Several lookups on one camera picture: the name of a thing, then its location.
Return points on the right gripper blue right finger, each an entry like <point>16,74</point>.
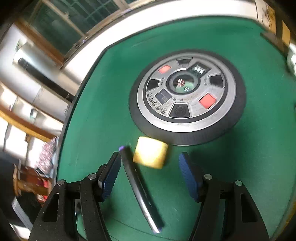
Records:
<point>193,176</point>

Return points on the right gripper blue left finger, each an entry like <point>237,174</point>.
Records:
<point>107,174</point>

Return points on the round mahjong table control panel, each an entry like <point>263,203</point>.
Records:
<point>187,97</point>

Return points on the black marker purple tip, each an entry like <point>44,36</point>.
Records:
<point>139,188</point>

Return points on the window with green grille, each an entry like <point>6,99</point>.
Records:
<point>59,27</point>

